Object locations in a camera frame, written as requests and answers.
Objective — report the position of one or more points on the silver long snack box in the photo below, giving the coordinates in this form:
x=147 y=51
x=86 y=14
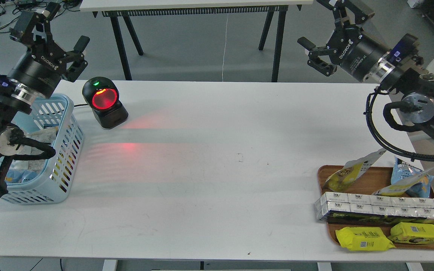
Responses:
x=373 y=210

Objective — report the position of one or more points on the yellow packet right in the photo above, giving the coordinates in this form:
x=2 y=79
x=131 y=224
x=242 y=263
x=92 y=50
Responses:
x=412 y=233

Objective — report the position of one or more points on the white snack bag in basket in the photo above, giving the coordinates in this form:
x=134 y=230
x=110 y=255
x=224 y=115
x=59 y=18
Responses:
x=33 y=149

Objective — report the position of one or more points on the brown wooden tray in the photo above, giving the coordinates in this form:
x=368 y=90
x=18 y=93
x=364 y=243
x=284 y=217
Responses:
x=373 y=179

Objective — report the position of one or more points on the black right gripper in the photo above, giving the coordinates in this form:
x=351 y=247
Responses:
x=360 y=52

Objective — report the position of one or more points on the yellow packet left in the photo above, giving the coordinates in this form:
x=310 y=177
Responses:
x=363 y=239

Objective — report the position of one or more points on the yellow white pouch on tray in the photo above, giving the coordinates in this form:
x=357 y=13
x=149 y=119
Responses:
x=399 y=189

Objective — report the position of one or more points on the yellow packet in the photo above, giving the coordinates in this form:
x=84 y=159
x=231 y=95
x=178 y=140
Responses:
x=412 y=233
x=363 y=239

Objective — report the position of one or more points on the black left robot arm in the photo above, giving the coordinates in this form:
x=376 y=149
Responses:
x=14 y=97

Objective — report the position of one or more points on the blue snack bag in basket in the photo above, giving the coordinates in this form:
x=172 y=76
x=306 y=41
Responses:
x=19 y=176

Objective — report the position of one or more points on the black barcode scanner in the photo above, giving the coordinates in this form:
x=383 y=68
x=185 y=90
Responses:
x=102 y=96

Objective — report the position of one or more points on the yellow white snack pouch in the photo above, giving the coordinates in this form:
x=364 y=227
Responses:
x=343 y=179

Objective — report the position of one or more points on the background white table black legs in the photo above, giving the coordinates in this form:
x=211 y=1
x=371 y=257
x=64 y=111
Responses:
x=114 y=9

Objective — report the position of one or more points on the light blue plastic basket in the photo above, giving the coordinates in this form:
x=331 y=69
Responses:
x=53 y=183

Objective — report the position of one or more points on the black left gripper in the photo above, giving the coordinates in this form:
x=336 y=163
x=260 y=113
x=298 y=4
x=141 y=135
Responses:
x=41 y=68

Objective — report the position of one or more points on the blue snack bag on tray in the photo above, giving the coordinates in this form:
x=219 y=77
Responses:
x=402 y=170

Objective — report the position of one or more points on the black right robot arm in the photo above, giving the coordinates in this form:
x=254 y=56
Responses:
x=397 y=69

